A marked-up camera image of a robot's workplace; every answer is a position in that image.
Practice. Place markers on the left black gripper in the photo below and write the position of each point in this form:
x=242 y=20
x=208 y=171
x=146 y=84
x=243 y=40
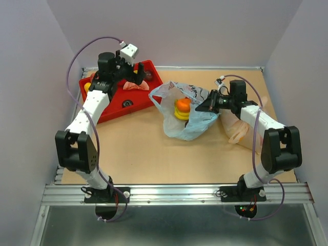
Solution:
x=136 y=78

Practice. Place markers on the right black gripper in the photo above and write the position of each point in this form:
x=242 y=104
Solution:
x=209 y=104

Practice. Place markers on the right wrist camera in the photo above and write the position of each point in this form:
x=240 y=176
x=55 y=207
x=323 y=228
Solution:
x=219 y=82

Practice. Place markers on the aluminium front rail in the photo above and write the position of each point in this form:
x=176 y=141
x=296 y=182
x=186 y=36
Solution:
x=160 y=195

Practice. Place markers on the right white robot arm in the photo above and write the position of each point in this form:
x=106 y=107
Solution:
x=281 y=146

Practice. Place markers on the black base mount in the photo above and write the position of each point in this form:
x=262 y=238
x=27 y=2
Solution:
x=235 y=194
x=107 y=195

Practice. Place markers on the orange plastic bag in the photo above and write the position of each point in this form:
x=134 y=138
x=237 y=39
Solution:
x=237 y=131

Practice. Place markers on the orange mango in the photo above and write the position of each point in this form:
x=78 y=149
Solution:
x=183 y=105

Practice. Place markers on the pink grapefruit slice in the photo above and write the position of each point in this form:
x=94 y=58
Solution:
x=132 y=86

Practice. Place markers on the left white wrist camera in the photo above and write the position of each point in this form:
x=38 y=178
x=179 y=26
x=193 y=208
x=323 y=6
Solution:
x=128 y=52

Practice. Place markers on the dark purple plum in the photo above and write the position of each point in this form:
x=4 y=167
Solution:
x=148 y=75

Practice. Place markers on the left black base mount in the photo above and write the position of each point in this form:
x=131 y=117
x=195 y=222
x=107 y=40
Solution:
x=107 y=195

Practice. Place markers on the black mangosteen bottom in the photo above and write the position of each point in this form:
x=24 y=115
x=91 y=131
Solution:
x=127 y=103

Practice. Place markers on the red plastic tray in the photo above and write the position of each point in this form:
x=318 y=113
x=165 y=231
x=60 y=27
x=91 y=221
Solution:
x=139 y=98

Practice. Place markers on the yellow lemon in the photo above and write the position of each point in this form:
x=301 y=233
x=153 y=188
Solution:
x=87 y=86

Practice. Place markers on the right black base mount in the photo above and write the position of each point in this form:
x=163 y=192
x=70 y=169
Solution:
x=235 y=194

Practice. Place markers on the light blue plastic bag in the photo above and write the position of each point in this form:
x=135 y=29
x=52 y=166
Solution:
x=164 y=97

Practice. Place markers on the yellow banana bunch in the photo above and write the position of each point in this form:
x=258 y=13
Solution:
x=181 y=115

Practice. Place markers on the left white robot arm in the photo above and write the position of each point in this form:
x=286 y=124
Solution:
x=75 y=149

